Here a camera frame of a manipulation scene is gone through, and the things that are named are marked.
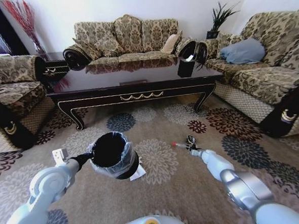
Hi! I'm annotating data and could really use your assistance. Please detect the dark wooden side table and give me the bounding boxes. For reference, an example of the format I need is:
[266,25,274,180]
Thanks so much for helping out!
[40,51,70,79]

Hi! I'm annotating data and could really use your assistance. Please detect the blue pillow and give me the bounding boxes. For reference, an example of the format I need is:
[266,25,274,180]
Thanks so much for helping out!
[218,37,267,65]

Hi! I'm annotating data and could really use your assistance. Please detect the white paper scrap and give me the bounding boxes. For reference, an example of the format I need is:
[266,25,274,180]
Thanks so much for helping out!
[128,155,147,182]

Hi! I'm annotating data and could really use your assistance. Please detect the patterned square cushion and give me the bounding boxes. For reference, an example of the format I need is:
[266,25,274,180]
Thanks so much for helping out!
[72,35,103,62]
[93,34,124,59]

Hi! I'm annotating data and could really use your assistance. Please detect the patterned armchair with dark arm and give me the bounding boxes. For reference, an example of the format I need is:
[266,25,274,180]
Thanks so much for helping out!
[0,52,59,153]

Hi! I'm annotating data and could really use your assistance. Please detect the patterned sofa with blue pillow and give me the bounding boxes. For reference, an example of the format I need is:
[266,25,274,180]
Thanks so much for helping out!
[199,8,299,142]

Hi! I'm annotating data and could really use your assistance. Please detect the patterned three-seat sofa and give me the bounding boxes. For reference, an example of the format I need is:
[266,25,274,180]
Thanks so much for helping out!
[60,9,208,77]

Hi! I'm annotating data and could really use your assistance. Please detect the green plant in black pot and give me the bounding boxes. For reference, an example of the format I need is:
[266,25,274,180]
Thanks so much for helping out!
[204,0,243,40]

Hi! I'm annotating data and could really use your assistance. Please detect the beige cushion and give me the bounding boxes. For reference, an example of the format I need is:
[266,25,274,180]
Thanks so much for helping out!
[159,31,184,54]

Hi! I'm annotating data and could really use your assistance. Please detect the dark wooden coffee table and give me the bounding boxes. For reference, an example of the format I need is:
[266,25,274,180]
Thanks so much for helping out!
[44,53,227,133]

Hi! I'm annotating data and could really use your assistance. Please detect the flower patterned rug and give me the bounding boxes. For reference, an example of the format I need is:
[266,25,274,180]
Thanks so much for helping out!
[0,87,299,224]

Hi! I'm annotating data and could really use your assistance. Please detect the black bin with clear liner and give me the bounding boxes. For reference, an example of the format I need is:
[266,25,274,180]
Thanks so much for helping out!
[87,130,140,182]

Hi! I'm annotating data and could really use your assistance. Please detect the red branch decoration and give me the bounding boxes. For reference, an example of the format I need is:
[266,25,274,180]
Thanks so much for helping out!
[0,0,48,63]

